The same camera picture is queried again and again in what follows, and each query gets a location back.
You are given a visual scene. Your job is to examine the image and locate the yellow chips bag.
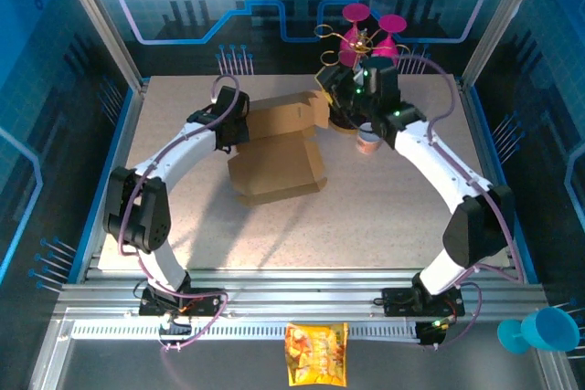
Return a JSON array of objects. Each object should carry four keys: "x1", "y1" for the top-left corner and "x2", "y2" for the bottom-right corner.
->
[{"x1": 283, "y1": 321, "x2": 349, "y2": 387}]

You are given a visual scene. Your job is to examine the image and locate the slotted white cable duct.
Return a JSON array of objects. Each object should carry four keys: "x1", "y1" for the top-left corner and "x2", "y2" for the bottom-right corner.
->
[{"x1": 71, "y1": 321, "x2": 420, "y2": 342}]

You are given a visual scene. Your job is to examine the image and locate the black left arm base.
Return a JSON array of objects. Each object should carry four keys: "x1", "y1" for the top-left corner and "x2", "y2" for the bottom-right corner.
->
[{"x1": 136, "y1": 287, "x2": 229, "y2": 318}]

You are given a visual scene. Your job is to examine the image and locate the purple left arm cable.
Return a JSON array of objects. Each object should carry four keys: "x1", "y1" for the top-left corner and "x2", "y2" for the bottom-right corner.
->
[{"x1": 116, "y1": 73, "x2": 242, "y2": 290}]

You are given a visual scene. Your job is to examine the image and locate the pink tin can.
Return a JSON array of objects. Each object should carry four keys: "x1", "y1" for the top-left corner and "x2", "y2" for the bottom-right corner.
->
[{"x1": 356, "y1": 122, "x2": 383, "y2": 157}]

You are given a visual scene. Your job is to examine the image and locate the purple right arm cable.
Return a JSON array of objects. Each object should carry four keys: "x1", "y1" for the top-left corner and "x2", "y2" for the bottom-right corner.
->
[{"x1": 395, "y1": 55, "x2": 526, "y2": 286}]

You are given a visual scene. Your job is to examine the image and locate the blue plastic goblet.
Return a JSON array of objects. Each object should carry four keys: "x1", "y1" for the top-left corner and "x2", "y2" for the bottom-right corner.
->
[{"x1": 496, "y1": 306, "x2": 580, "y2": 355}]

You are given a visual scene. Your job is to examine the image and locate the brown cardboard paper box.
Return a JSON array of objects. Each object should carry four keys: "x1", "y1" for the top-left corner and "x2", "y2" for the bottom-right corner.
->
[{"x1": 227, "y1": 90, "x2": 333, "y2": 207}]

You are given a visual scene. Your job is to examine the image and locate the aluminium frame post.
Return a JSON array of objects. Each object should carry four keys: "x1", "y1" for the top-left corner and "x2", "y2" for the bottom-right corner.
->
[
  {"x1": 460, "y1": 0, "x2": 552, "y2": 86},
  {"x1": 50, "y1": 0, "x2": 148, "y2": 90}
]

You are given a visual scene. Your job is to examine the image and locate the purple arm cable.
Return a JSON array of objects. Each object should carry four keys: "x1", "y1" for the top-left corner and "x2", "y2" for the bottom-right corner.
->
[
  {"x1": 395, "y1": 55, "x2": 526, "y2": 286},
  {"x1": 116, "y1": 73, "x2": 242, "y2": 290}
]

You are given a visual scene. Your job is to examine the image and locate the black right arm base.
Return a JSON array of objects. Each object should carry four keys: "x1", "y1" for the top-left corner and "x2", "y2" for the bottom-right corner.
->
[{"x1": 381, "y1": 286, "x2": 466, "y2": 318}]

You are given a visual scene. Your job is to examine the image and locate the aluminium frame rail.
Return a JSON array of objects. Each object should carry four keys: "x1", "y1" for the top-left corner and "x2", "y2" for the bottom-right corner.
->
[{"x1": 54, "y1": 266, "x2": 549, "y2": 318}]

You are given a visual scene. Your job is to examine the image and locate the gold wire glass rack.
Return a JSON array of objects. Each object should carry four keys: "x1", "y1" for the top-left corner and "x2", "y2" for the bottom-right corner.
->
[{"x1": 314, "y1": 23, "x2": 412, "y2": 136}]

